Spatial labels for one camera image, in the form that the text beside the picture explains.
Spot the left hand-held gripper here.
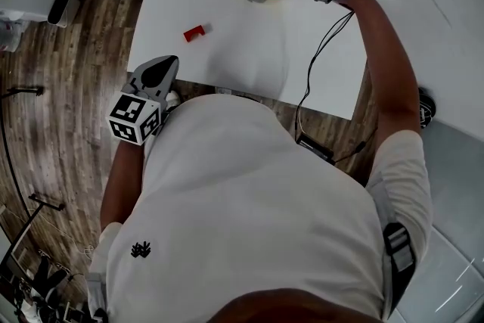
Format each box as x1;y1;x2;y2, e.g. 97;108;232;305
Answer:
108;55;180;146

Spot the red block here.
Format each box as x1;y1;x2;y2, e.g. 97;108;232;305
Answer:
183;25;206;43

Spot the person's left forearm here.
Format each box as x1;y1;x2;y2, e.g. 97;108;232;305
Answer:
100;135;147;234

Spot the person's right forearm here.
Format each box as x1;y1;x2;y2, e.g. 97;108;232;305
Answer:
338;0;420;143

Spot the person's left white shoe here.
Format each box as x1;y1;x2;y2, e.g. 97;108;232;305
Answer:
164;89;182;113

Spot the white table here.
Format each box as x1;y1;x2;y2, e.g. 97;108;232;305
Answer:
126;0;370;121

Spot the black tripod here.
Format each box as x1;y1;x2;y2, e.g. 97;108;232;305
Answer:
0;85;45;100

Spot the white space heater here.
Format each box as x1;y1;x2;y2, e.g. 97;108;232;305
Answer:
47;0;81;29

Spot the pack of water bottles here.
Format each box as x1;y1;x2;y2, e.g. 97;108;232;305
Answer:
0;18;26;53

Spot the person's white t-shirt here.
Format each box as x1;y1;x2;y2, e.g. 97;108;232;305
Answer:
86;93;434;323

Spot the black light stand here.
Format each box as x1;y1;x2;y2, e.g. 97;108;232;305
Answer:
7;192;66;269

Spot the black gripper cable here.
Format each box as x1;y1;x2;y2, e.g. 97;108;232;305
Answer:
293;10;355;143

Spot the black recorder box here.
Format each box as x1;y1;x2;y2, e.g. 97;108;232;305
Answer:
295;134;337;165

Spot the black cable with inline plug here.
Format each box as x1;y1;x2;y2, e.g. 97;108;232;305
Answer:
334;139;368;165

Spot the black white cable bundle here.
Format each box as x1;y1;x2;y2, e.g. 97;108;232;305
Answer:
417;86;438;129

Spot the grey harness strap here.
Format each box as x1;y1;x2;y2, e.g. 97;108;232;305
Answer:
85;272;110;323
372;181;417;318

